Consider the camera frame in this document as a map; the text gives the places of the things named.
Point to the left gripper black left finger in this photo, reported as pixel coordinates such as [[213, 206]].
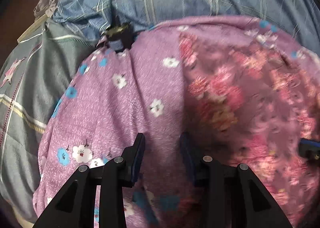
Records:
[[74, 203]]

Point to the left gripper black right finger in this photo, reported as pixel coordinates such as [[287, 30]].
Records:
[[232, 196]]

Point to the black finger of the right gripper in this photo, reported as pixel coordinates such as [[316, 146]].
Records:
[[309, 149]]

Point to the dark purple floral garment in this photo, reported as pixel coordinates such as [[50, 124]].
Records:
[[253, 104]]

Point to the light purple flowered blanket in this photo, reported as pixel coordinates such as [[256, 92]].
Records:
[[114, 96]]

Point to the grey star-pattern bedsheet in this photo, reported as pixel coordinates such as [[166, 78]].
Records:
[[33, 78]]

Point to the small black device on bed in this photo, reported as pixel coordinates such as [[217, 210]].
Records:
[[120, 36]]

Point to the flat beige stick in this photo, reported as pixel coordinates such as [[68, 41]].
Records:
[[34, 26]]

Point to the grey crumpled cloth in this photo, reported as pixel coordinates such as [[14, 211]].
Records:
[[45, 7]]

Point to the brown headboard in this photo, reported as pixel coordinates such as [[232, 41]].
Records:
[[16, 18]]

